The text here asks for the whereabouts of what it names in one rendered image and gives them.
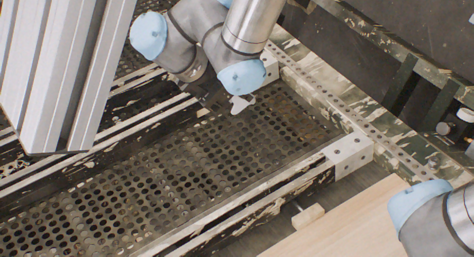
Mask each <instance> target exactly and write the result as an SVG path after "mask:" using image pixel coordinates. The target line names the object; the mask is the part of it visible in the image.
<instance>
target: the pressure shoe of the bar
mask: <svg viewBox="0 0 474 257"><path fill-rule="evenodd" d="M324 214H325V210H324V209H323V208H322V207H321V206H320V205H319V204H318V203H315V204H314V205H312V206H311V207H309V208H307V209H306V210H304V211H302V212H301V213H299V214H297V215H296V216H294V217H292V218H291V221H292V226H293V227H294V228H295V229H296V230H297V231H298V230H299V229H301V228H303V227H304V226H306V225H308V224H309V223H311V222H312V221H314V220H316V219H318V218H319V217H321V216H322V215H324Z"/></svg>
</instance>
